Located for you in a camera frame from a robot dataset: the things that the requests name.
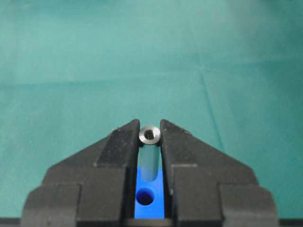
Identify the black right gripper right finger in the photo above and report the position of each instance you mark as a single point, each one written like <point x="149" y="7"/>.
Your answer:
<point x="207" y="188"/>

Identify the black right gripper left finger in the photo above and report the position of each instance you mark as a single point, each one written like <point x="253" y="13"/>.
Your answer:
<point x="92" y="188"/>

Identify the small silver metal shaft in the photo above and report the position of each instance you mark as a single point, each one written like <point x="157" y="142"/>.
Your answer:
<point x="149" y="154"/>

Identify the blue plastic gear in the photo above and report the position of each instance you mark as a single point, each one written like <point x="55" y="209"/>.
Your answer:
<point x="149" y="197"/>

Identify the green cloth mat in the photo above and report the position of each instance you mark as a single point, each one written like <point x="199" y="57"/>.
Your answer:
<point x="228" y="71"/>

